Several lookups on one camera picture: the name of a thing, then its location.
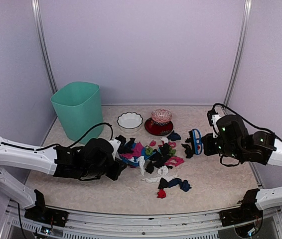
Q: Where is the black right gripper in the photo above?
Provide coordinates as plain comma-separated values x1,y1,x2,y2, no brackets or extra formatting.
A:
202,132,245,160

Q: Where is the blue hand brush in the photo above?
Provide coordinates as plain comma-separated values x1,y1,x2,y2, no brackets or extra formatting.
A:
189,128,203,155

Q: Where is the blue plastic dustpan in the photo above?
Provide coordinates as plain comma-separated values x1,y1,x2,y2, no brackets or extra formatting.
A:
119,146,155,167

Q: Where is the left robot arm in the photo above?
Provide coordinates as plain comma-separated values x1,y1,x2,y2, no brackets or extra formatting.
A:
0,136,127,222

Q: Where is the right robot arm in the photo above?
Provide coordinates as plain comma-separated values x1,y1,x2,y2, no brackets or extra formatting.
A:
201,108,282,221

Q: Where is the white scalloped bowl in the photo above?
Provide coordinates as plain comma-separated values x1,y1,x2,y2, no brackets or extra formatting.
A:
117,112,143,133

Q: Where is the red paper scrap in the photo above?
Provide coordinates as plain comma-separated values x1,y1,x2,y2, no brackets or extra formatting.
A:
157,189,166,199

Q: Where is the red patterned bowl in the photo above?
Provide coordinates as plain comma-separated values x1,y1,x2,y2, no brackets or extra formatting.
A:
144,118,174,136

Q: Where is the pink patterned inverted bowl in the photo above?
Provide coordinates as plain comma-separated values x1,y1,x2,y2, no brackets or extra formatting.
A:
150,109,172,123

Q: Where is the teal plastic waste bin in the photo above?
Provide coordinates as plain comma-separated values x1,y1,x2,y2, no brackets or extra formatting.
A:
50,82,103,144

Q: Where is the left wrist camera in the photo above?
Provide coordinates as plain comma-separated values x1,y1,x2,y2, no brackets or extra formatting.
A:
109,135,127,159

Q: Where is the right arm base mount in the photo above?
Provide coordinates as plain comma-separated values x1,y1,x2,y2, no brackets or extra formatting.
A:
219,189,264,227

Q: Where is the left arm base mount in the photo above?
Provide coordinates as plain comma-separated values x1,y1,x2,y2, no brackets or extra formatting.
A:
24,189,69,228

